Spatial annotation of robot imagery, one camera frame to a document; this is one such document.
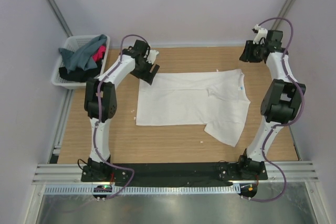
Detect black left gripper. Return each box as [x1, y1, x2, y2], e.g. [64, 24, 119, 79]
[131, 59, 159, 86]

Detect white t shirt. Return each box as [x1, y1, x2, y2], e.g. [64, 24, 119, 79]
[136, 69, 250, 147]

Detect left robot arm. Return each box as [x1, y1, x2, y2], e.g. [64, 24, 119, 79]
[81, 40, 160, 182]

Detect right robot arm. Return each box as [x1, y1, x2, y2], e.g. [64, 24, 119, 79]
[236, 26, 306, 180]

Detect pink t shirt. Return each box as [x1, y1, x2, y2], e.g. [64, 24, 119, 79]
[92, 45, 106, 62]

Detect black t shirt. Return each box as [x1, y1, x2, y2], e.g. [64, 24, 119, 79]
[58, 61, 102, 82]

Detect grey-blue t shirt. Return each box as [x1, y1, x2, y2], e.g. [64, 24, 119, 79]
[58, 34, 109, 73]

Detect white plastic laundry basket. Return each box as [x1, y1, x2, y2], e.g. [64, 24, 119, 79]
[51, 35, 110, 89]

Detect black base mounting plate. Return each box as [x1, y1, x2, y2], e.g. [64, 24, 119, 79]
[81, 160, 268, 188]

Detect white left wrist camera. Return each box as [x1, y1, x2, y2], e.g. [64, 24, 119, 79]
[146, 49, 159, 65]

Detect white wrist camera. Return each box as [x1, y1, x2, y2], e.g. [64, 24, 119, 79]
[253, 24, 268, 44]
[146, 49, 159, 65]

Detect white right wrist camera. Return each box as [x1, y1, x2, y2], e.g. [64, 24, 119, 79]
[253, 24, 268, 44]

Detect white slotted cable duct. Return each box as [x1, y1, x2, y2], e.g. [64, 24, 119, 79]
[45, 184, 240, 196]

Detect aluminium frame rail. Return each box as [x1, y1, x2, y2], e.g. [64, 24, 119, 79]
[48, 90, 74, 164]

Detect front aluminium frame rails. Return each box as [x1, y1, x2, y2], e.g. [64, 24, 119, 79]
[32, 161, 319, 185]

